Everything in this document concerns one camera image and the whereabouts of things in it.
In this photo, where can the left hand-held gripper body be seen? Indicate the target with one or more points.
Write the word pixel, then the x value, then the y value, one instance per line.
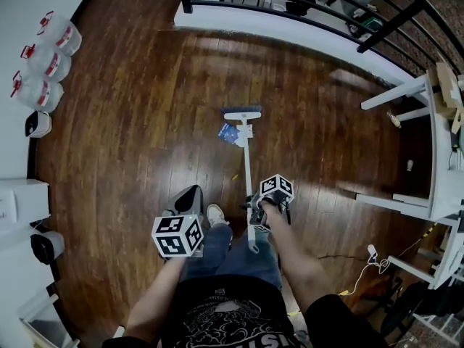
pixel 175 236

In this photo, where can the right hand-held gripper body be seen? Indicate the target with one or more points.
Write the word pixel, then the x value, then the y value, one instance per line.
pixel 277 189

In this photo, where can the white broom with grey bristles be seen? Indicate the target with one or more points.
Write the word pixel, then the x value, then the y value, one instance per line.
pixel 247 158

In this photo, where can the white paper scrap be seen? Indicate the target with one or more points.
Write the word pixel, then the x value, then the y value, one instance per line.
pixel 245 131

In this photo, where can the blue packet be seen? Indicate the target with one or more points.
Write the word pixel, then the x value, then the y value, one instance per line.
pixel 227 133

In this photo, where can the person's right forearm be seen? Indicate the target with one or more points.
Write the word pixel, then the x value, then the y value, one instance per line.
pixel 301 259

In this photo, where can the person's left forearm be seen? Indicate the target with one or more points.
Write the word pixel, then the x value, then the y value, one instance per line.
pixel 156 296

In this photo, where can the person's white shoe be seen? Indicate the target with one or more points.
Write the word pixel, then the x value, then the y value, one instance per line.
pixel 217 215

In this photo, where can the person's blue jeans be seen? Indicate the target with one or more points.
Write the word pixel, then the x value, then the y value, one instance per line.
pixel 250 263

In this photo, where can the person's black printed shirt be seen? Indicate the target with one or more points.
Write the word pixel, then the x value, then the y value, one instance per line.
pixel 224 321

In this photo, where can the white bin with black liner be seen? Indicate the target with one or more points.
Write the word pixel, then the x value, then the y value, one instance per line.
pixel 47 248
pixel 39 123

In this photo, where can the small white paper cup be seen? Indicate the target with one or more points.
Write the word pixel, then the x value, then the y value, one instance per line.
pixel 410 165

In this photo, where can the small plastic bottle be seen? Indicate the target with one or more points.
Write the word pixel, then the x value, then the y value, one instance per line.
pixel 393 119

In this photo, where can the white storage box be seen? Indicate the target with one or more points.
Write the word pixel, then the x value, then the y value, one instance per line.
pixel 25 205

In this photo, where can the yellow black tape strip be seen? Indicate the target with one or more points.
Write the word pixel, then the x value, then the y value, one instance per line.
pixel 430 230

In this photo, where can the white side table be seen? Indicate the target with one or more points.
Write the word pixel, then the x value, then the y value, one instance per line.
pixel 43 325

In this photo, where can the long white table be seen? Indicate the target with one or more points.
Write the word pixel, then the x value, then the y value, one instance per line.
pixel 444 194

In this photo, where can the black office chair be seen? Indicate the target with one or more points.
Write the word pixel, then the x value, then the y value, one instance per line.
pixel 417 306

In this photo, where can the small white desk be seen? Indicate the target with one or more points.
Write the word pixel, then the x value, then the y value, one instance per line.
pixel 446 267

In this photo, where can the brown cardboard box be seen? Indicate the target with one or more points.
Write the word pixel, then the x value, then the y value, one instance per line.
pixel 444 89

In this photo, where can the clear water jug red cap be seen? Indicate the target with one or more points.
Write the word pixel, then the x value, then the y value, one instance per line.
pixel 40 93
pixel 49 64
pixel 63 35

